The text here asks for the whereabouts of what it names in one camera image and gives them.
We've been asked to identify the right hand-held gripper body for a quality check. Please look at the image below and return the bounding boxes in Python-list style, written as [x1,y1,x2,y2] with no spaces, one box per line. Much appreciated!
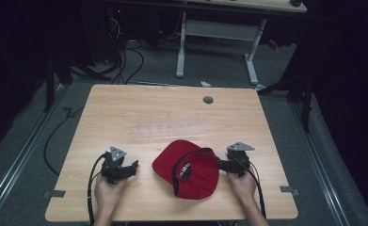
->
[225,141,256,179]

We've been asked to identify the red baseball cap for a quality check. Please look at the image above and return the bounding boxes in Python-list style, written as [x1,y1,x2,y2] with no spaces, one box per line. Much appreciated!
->
[152,138,220,201]

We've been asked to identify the person's right hand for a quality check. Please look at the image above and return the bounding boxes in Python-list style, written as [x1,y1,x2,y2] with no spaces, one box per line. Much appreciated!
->
[226,170,258,205]

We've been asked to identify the person's left hand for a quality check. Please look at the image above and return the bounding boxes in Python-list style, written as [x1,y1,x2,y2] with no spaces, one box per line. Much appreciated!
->
[93,173,128,215]

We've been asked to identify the grey tape piece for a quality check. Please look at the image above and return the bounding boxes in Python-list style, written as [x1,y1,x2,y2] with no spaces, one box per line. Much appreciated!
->
[42,189,67,200]
[280,186,300,196]

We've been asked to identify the black stand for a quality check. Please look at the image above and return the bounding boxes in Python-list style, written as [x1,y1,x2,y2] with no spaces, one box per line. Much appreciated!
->
[42,56,112,113]
[257,73,314,134]

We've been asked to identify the red object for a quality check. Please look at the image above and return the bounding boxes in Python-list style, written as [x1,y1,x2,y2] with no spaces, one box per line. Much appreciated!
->
[266,39,280,51]

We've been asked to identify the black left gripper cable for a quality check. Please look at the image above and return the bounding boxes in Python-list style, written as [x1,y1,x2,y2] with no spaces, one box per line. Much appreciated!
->
[86,152,108,226]

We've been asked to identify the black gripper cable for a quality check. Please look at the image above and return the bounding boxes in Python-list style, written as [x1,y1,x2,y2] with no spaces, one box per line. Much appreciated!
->
[86,152,108,226]
[246,163,267,220]

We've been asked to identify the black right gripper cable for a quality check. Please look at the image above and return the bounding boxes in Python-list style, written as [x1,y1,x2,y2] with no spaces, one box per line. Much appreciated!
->
[246,163,267,220]

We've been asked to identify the black floor cable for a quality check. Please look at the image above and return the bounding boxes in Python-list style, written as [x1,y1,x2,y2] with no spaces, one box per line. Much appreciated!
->
[42,106,86,177]

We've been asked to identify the metal floor rail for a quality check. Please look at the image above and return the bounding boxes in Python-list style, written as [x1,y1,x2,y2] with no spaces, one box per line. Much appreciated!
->
[289,102,351,226]
[0,84,69,224]

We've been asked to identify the bundle of black cables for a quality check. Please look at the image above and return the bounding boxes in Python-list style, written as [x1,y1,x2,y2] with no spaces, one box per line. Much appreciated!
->
[103,15,145,86]

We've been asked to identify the white metal desk frame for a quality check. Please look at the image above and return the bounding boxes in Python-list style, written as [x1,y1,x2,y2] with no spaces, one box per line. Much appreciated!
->
[175,11,268,92]

